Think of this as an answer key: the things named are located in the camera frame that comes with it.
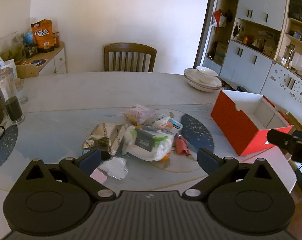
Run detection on pink sticky note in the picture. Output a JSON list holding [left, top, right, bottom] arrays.
[[90, 168, 107, 184]]

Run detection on white plastic wrap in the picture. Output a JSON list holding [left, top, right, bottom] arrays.
[[98, 157, 128, 180]]

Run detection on chicken breast pouch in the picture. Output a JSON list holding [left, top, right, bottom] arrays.
[[159, 114, 183, 136]]

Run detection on white plastic tissue pack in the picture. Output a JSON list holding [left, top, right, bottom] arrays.
[[122, 126, 174, 162]]

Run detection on white torn wrapper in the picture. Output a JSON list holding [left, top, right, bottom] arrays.
[[152, 116, 173, 130]]

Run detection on orange tangerine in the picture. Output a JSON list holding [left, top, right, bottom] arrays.
[[161, 152, 170, 161]]

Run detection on red cardboard box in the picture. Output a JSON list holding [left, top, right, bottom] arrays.
[[211, 90, 293, 157]]

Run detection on pink patterned snack packet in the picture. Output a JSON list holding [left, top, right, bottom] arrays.
[[124, 105, 155, 125]]

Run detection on glass jar with dark contents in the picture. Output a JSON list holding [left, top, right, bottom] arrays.
[[0, 67, 25, 125]]

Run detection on stacked white plates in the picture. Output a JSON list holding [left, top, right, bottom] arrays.
[[184, 68, 222, 92]]

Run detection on white bowl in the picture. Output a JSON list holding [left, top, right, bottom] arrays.
[[196, 66, 218, 77]]

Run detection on white side cabinet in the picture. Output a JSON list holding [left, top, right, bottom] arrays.
[[16, 42, 67, 79]]

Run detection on brown wooden chair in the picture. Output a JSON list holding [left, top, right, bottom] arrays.
[[103, 42, 157, 73]]

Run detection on orange snack bag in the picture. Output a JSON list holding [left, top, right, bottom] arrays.
[[31, 20, 54, 53]]

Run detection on white wall cabinet unit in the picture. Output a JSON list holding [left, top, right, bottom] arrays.
[[201, 0, 302, 125]]

